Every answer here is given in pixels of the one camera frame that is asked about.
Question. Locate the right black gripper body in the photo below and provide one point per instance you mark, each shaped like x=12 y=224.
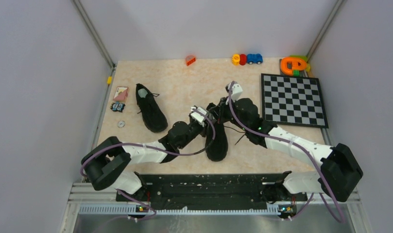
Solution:
x=225 y=113

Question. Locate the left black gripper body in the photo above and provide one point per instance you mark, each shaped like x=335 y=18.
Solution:
x=194 y=130

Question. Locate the black shoe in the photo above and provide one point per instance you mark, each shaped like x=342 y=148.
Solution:
x=152 y=116
x=216 y=141

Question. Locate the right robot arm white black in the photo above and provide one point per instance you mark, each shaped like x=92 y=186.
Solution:
x=337 y=171

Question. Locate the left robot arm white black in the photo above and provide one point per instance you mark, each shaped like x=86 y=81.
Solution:
x=105 y=165

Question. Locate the yellow toy cylinder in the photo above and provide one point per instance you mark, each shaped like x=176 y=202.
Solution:
x=235 y=59

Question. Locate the red toy cylinder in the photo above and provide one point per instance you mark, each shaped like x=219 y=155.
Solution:
x=242 y=59

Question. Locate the blue toy car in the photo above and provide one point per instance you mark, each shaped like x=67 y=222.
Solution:
x=254 y=59

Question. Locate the black white checkerboard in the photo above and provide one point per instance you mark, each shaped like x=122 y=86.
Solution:
x=296 y=101

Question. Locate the orange toy brick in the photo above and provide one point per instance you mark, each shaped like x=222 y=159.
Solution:
x=190 y=60

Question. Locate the small round metal disc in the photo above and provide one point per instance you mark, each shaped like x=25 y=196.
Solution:
x=121 y=124

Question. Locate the pink triangle card box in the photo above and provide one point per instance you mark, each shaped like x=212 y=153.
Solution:
x=121 y=93

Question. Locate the small blue black toy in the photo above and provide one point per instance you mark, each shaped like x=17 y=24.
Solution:
x=117 y=107

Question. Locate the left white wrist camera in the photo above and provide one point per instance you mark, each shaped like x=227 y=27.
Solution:
x=198 y=114

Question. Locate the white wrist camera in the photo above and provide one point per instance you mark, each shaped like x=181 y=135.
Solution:
x=198 y=114
x=234 y=91

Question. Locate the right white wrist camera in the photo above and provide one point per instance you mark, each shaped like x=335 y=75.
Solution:
x=234 y=91

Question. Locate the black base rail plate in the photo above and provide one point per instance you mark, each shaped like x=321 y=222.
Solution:
x=211 y=192

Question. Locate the orange ring toy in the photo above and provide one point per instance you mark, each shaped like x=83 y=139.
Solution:
x=291 y=66

